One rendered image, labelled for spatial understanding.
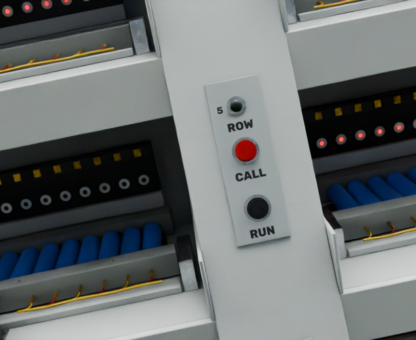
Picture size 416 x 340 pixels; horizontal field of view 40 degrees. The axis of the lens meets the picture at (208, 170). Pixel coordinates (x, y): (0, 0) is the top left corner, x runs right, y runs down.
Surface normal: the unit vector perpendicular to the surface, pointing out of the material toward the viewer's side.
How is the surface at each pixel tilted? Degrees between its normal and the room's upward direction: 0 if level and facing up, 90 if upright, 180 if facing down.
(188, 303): 19
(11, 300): 109
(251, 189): 90
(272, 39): 90
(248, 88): 90
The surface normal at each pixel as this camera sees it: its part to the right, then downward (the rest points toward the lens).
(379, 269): -0.18, -0.93
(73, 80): 0.08, 0.30
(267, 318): 0.01, -0.02
